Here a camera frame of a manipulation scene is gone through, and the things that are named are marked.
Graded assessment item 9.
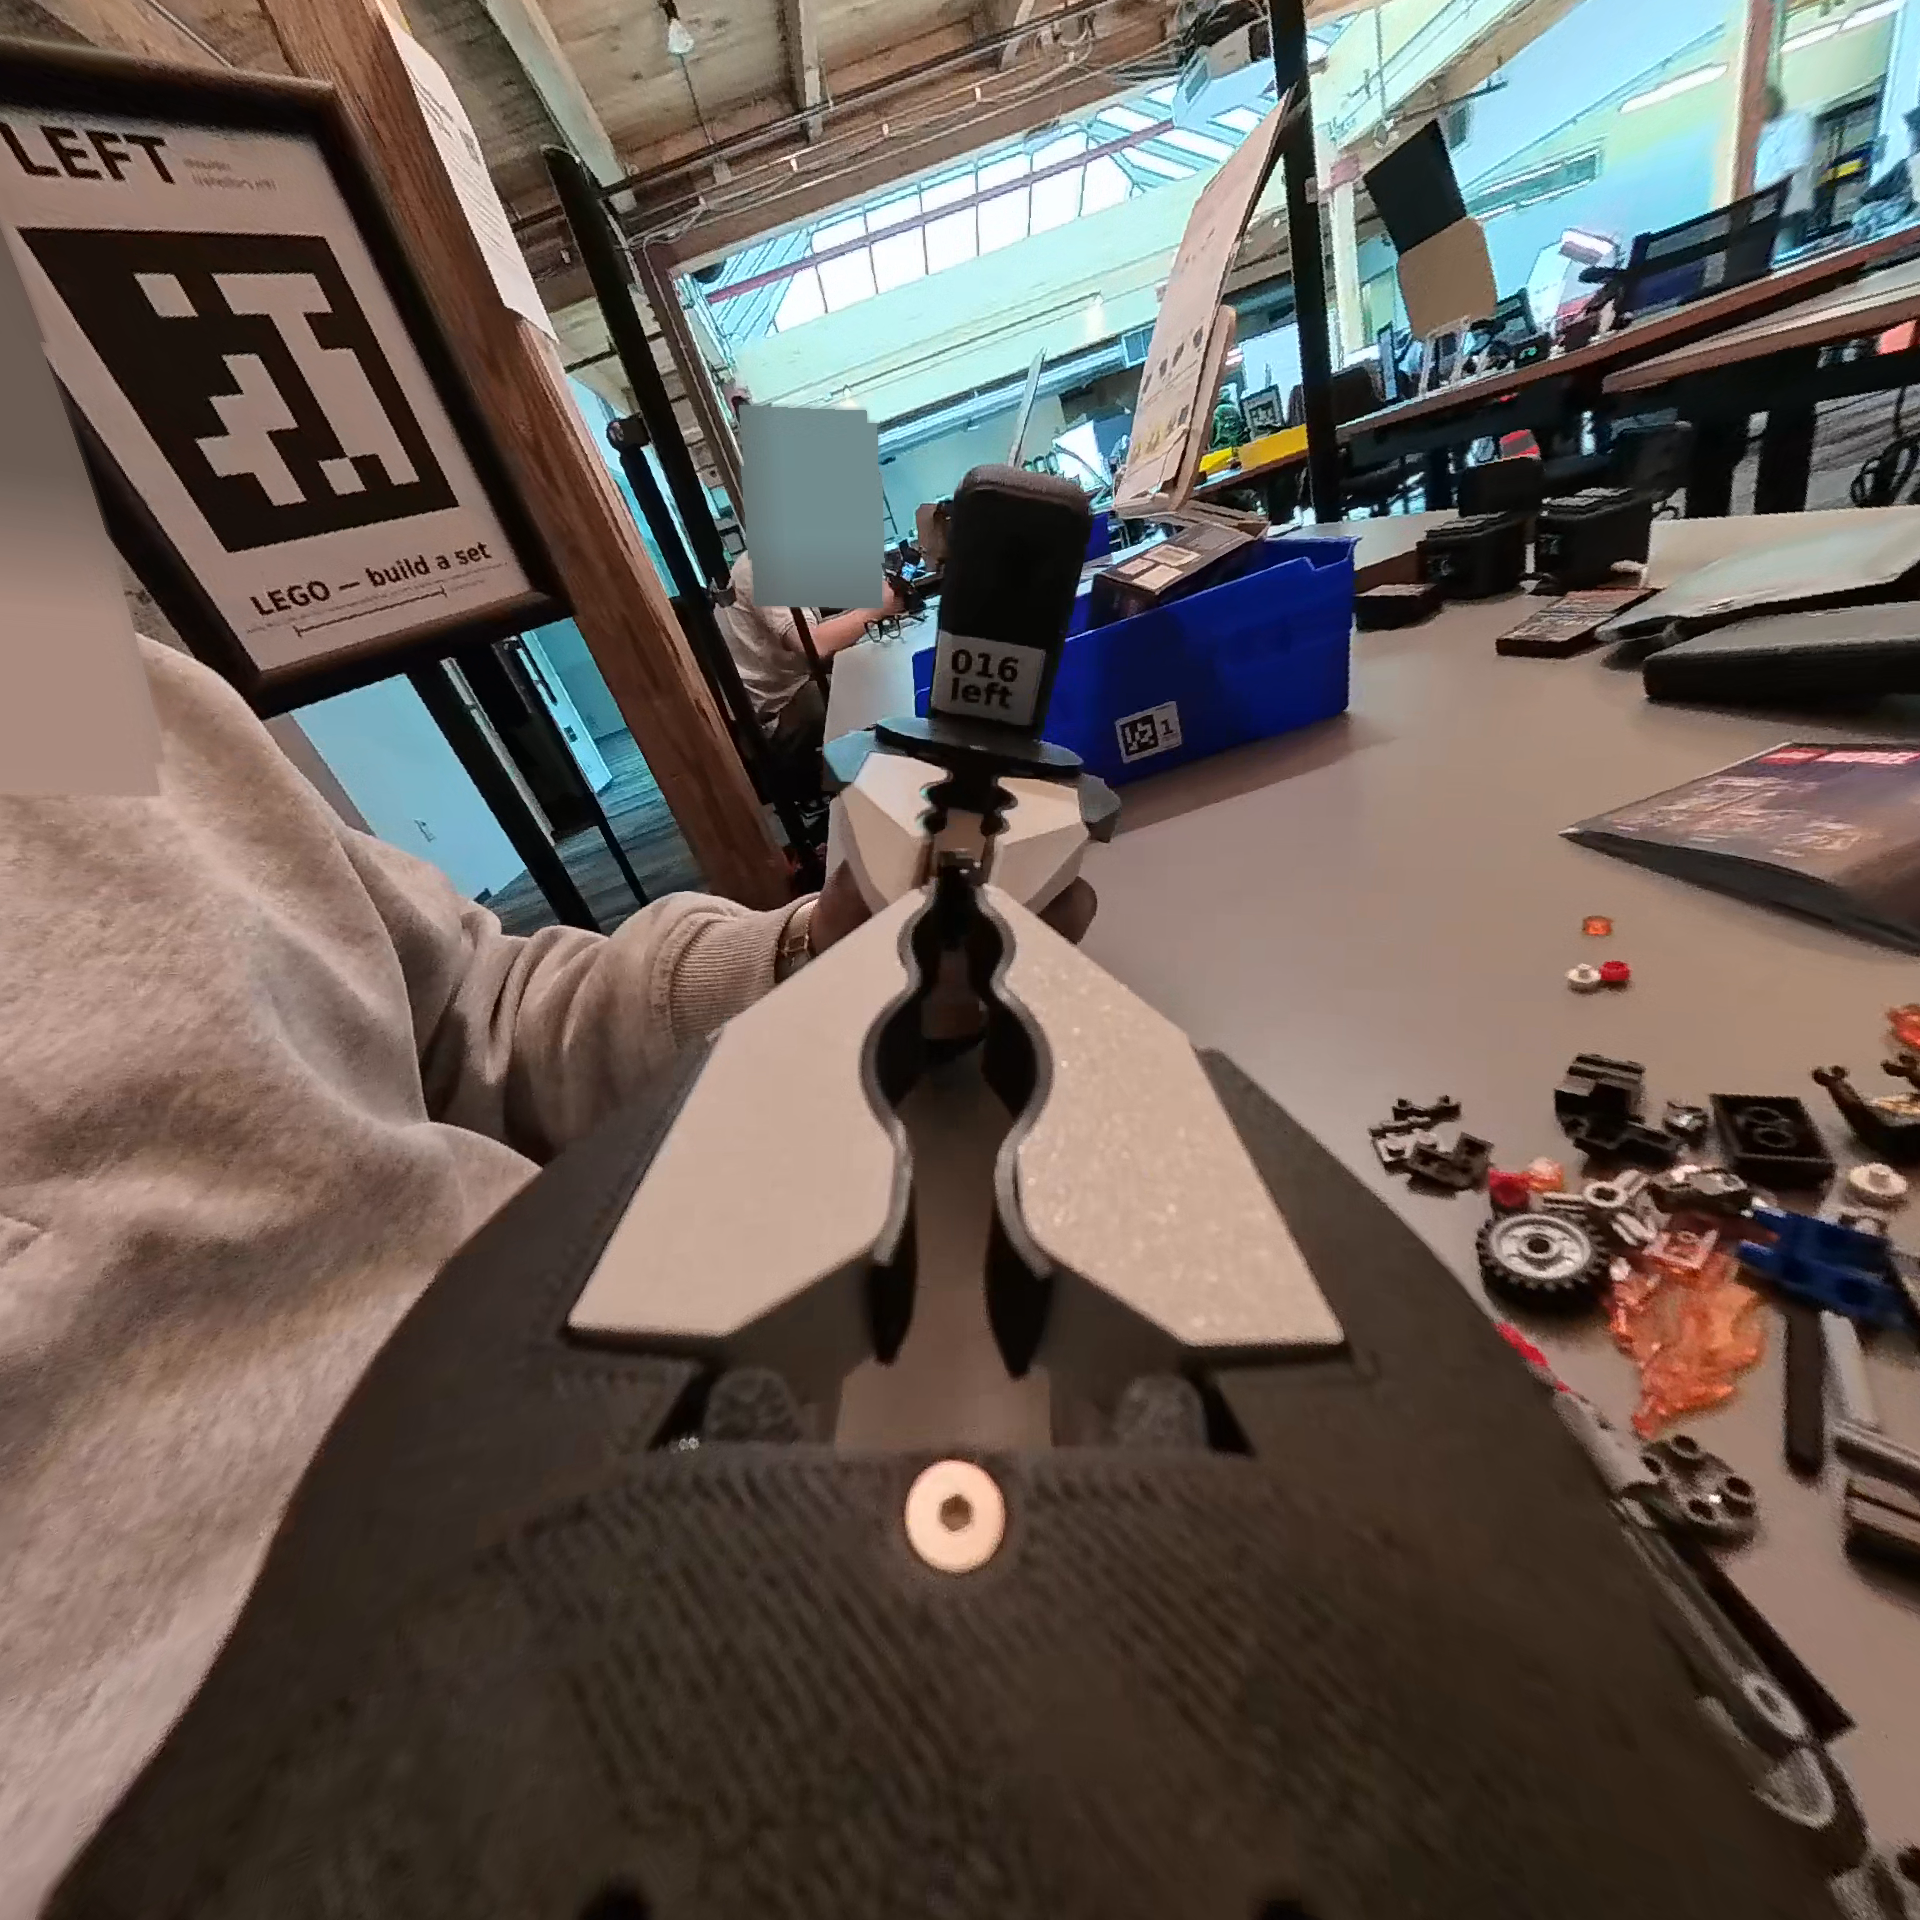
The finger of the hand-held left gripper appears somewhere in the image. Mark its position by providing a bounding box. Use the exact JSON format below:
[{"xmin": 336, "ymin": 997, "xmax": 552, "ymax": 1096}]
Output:
[
  {"xmin": 831, "ymin": 755, "xmax": 962, "ymax": 917},
  {"xmin": 960, "ymin": 774, "xmax": 1088, "ymax": 906}
]

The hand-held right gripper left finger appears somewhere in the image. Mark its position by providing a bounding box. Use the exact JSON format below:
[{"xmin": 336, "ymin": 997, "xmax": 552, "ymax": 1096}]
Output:
[{"xmin": 564, "ymin": 872, "xmax": 962, "ymax": 1369}]

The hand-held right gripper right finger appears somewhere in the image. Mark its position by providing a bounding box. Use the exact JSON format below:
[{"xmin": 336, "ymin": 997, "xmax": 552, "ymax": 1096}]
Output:
[{"xmin": 960, "ymin": 872, "xmax": 1346, "ymax": 1361}]

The pile of lego pieces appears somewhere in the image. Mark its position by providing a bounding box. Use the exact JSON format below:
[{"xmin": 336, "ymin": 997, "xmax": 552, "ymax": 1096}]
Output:
[{"xmin": 1368, "ymin": 1006, "xmax": 1920, "ymax": 1578}]

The person's left forearm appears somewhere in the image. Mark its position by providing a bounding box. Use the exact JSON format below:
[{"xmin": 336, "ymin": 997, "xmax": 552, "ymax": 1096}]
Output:
[{"xmin": 300, "ymin": 833, "xmax": 805, "ymax": 1203}]

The dark lego set box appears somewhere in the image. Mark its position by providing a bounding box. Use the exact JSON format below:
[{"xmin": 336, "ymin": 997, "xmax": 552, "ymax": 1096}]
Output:
[{"xmin": 1093, "ymin": 518, "xmax": 1268, "ymax": 634}]

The lego instruction booklet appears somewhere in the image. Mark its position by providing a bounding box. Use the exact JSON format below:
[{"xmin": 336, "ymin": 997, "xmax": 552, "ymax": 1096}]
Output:
[{"xmin": 1560, "ymin": 739, "xmax": 1920, "ymax": 959}]

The person's left hand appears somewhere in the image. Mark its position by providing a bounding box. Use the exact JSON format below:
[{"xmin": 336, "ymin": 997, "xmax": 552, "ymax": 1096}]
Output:
[{"xmin": 807, "ymin": 882, "xmax": 904, "ymax": 985}]

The blue plastic bin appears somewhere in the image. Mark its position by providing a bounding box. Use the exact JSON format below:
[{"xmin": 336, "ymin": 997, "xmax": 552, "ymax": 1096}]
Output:
[{"xmin": 1050, "ymin": 518, "xmax": 1360, "ymax": 789}]

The cardboard poster board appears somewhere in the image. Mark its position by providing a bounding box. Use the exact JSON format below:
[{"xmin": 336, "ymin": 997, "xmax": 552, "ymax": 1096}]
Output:
[{"xmin": 1113, "ymin": 83, "xmax": 1296, "ymax": 512}]

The black metal pole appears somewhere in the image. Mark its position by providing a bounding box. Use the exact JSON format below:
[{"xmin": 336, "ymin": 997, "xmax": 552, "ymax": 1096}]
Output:
[{"xmin": 1266, "ymin": 0, "xmax": 1344, "ymax": 519}]

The black case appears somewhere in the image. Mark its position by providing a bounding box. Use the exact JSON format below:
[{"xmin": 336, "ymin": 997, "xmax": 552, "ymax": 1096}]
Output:
[
  {"xmin": 1535, "ymin": 482, "xmax": 1653, "ymax": 590},
  {"xmin": 1417, "ymin": 511, "xmax": 1536, "ymax": 602}
]

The black and tan hanging board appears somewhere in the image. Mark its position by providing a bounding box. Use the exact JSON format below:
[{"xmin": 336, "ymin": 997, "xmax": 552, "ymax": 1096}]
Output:
[{"xmin": 1363, "ymin": 117, "xmax": 1503, "ymax": 338}]

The dark flat box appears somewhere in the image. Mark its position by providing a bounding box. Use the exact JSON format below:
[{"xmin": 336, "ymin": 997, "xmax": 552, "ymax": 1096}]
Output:
[{"xmin": 1498, "ymin": 589, "xmax": 1659, "ymax": 664}]

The black framed marker sign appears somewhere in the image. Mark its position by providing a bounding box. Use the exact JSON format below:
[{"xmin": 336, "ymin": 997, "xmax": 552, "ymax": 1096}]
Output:
[{"xmin": 0, "ymin": 41, "xmax": 609, "ymax": 935}]

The white paper notice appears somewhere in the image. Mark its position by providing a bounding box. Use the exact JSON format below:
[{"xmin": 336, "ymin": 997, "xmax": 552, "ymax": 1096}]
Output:
[{"xmin": 393, "ymin": 29, "xmax": 564, "ymax": 345}]

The dark grey pouch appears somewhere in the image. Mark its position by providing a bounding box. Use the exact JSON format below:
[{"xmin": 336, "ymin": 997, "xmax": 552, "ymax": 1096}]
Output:
[
  {"xmin": 1641, "ymin": 599, "xmax": 1920, "ymax": 707},
  {"xmin": 1593, "ymin": 509, "xmax": 1920, "ymax": 647}
]

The long office desk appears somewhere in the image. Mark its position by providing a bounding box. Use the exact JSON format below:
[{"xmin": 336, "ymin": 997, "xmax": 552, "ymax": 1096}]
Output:
[{"xmin": 1336, "ymin": 247, "xmax": 1920, "ymax": 519}]

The wooden post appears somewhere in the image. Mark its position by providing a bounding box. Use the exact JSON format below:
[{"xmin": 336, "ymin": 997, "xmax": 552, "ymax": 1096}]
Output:
[{"xmin": 264, "ymin": 0, "xmax": 793, "ymax": 910}]

